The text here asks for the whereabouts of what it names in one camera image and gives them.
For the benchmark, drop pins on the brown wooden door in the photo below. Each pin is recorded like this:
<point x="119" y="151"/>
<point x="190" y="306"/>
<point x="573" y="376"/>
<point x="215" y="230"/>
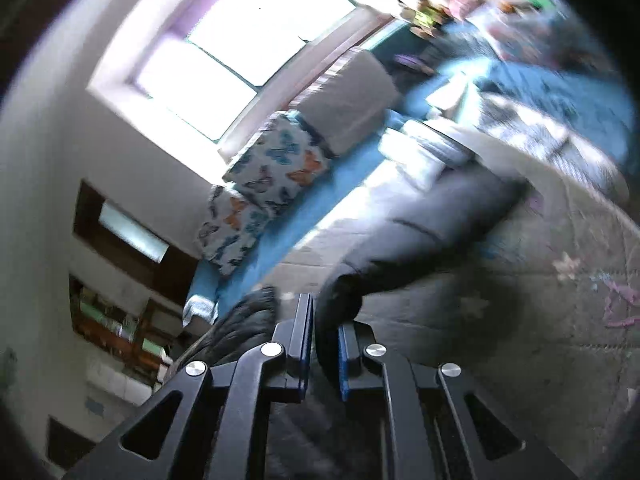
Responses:
<point x="100" y="240"/>

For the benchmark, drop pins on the white green plush toy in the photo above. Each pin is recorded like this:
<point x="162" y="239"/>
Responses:
<point x="425" y="17"/>

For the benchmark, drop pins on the blue sofa bench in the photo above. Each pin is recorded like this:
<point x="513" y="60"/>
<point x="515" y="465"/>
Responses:
<point x="280" y="255"/>

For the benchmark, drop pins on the white striped towel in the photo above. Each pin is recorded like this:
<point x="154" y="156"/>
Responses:
<point x="200" y="310"/>

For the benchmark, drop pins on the white folded cloth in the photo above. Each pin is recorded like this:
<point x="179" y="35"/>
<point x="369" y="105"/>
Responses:
<point x="425" y="150"/>

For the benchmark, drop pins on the butterfly print cushion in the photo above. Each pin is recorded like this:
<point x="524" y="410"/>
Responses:
<point x="232" y="232"/>
<point x="280" y="160"/>

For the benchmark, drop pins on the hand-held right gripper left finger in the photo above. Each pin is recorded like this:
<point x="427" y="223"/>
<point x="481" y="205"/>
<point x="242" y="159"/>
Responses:
<point x="305" y="340"/>

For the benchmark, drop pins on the white cushion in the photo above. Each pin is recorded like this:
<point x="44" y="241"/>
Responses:
<point x="350" y="105"/>

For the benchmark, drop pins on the black puffer jacket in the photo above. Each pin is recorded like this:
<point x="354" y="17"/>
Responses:
<point x="425" y="220"/>

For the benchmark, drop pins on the white cabinet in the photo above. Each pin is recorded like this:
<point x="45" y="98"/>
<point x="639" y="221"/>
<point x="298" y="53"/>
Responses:
<point x="115" y="382"/>

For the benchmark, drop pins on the purple cloth item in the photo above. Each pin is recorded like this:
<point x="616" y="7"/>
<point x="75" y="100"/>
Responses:
<point x="412" y="62"/>

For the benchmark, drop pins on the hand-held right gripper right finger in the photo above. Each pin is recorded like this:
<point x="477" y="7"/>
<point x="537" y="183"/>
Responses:
<point x="344" y="360"/>

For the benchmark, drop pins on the wooden shelf with items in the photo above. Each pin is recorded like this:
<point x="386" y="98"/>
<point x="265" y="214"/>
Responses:
<point x="110" y="320"/>

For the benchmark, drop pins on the green framed window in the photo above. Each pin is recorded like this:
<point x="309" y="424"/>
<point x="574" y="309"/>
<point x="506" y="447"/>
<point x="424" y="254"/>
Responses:
<point x="225" y="60"/>

